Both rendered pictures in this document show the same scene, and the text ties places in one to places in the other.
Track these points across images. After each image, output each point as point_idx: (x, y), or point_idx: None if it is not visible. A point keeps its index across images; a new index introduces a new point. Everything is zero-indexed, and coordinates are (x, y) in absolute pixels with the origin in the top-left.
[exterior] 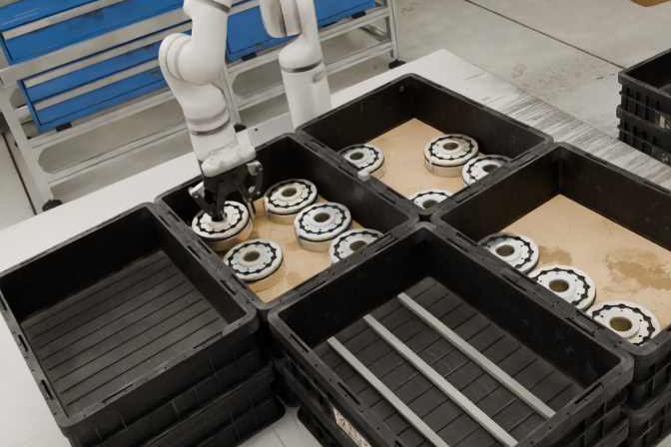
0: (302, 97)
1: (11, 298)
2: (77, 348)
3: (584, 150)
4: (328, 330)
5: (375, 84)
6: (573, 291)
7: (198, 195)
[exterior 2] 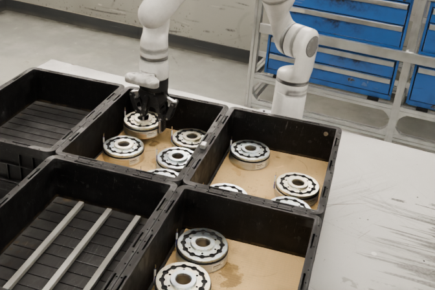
0: (276, 100)
1: (37, 84)
2: (28, 123)
3: (430, 281)
4: (85, 197)
5: (390, 148)
6: (181, 287)
7: (132, 94)
